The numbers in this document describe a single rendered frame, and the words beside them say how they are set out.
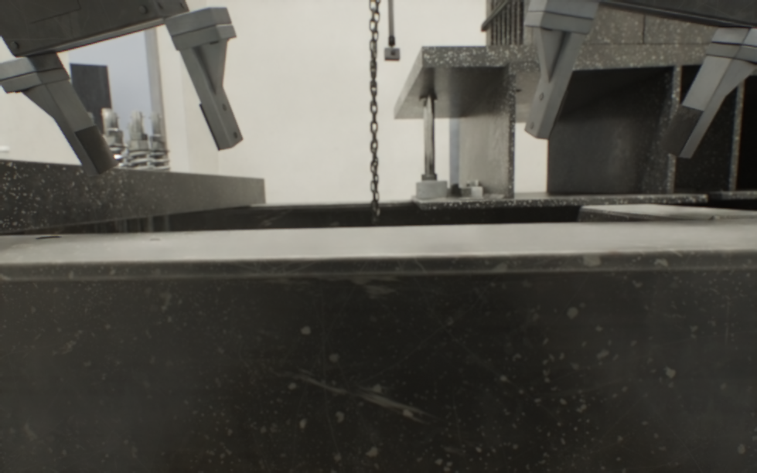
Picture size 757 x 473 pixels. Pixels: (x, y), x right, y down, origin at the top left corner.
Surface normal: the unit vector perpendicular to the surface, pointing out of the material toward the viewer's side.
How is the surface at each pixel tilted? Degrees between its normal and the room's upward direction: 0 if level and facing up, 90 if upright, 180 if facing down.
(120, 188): 90
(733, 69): 113
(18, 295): 90
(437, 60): 90
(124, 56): 90
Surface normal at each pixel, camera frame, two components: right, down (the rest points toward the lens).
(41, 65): 0.98, -0.14
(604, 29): 0.06, 0.12
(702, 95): -0.99, -0.09
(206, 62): -0.08, 0.51
